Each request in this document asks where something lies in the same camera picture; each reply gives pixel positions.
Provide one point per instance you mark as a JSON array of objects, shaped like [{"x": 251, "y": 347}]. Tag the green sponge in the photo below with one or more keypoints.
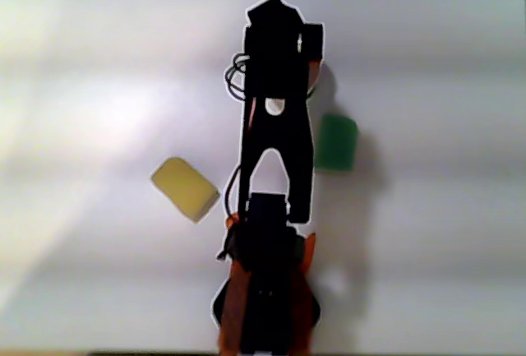
[{"x": 335, "y": 142}]

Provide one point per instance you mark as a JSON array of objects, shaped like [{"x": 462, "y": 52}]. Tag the yellow sponge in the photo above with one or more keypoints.
[{"x": 185, "y": 187}]

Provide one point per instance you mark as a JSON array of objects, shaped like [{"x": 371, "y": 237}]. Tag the orange tape strip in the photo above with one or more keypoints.
[
  {"x": 302, "y": 274},
  {"x": 234, "y": 298}
]

